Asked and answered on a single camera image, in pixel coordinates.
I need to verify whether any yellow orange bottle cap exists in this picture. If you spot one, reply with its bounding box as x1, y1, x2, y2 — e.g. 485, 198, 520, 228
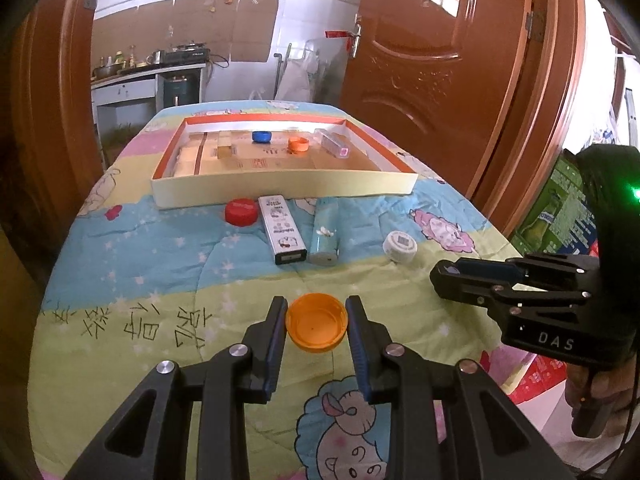
285, 292, 348, 353

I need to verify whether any blue bottle cap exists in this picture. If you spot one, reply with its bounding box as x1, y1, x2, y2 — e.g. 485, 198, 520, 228
252, 130, 272, 144

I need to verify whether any person's right hand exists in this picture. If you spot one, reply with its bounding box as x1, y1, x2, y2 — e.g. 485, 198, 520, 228
565, 358, 636, 437

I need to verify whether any green printed cardboard box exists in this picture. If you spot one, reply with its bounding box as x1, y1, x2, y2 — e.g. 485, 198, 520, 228
511, 151, 599, 257

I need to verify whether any white round jar lid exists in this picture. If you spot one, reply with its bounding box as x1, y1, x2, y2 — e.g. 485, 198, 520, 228
383, 231, 418, 264

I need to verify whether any white rectangular cartoon box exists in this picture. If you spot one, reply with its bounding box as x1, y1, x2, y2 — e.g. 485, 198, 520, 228
258, 195, 307, 266

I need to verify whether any light blue glitter bottle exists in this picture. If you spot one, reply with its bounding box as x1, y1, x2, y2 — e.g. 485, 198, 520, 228
308, 197, 340, 266

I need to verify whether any red bottle cap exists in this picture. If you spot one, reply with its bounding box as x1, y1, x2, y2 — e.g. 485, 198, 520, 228
224, 198, 259, 228

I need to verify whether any colourful cartoon sheep blanket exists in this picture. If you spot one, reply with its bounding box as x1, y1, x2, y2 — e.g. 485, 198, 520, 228
27, 98, 557, 480

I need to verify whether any orange rimmed cardboard tray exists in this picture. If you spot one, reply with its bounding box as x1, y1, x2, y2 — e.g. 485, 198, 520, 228
151, 113, 418, 209

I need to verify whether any brown wooden door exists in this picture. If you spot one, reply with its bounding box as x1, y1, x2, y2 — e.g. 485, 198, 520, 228
341, 0, 586, 234

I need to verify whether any gold rectangular box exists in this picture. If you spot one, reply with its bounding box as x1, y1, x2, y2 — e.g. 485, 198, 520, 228
216, 131, 233, 159

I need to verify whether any white plastic bag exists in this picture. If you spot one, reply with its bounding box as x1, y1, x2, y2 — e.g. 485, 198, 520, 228
274, 46, 329, 103

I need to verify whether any dark green air fryer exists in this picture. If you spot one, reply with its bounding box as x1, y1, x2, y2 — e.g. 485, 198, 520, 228
163, 74, 200, 107

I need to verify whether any white kitchen counter cabinet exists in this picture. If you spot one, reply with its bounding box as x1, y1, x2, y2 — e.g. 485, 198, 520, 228
91, 63, 210, 136

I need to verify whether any black gas stove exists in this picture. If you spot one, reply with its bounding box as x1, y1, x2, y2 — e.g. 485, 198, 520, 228
160, 46, 210, 65

